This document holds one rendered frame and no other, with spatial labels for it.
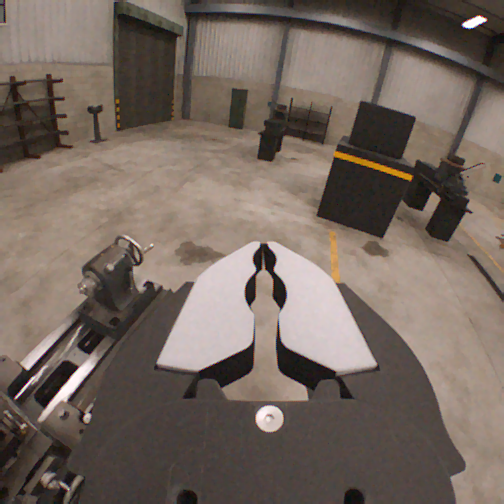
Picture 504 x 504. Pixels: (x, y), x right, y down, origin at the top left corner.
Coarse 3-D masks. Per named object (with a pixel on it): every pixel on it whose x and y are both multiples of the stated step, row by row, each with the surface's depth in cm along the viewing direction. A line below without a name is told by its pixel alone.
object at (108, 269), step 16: (128, 240) 86; (96, 256) 76; (112, 256) 78; (128, 256) 83; (96, 272) 71; (112, 272) 75; (128, 272) 84; (80, 288) 69; (96, 288) 73; (112, 288) 77; (128, 288) 85; (144, 288) 95; (96, 304) 83; (112, 304) 82; (128, 304) 87; (144, 304) 95; (96, 320) 78; (112, 320) 80; (128, 320) 86; (112, 336) 80
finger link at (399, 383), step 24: (360, 312) 8; (384, 336) 7; (384, 360) 6; (408, 360) 6; (360, 384) 5; (384, 384) 5; (408, 384) 5; (408, 408) 5; (432, 408) 5; (432, 432) 4; (456, 456) 4
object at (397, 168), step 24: (360, 120) 328; (384, 120) 314; (408, 120) 299; (360, 144) 346; (384, 144) 331; (336, 168) 344; (360, 168) 330; (384, 168) 315; (408, 168) 301; (336, 192) 363; (360, 192) 347; (384, 192) 332; (336, 216) 382; (360, 216) 366; (384, 216) 350
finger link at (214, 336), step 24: (216, 264) 10; (240, 264) 10; (192, 288) 9; (216, 288) 9; (240, 288) 9; (192, 312) 8; (216, 312) 8; (240, 312) 8; (192, 336) 7; (216, 336) 7; (240, 336) 7; (168, 360) 6; (192, 360) 6; (216, 360) 6; (240, 360) 7
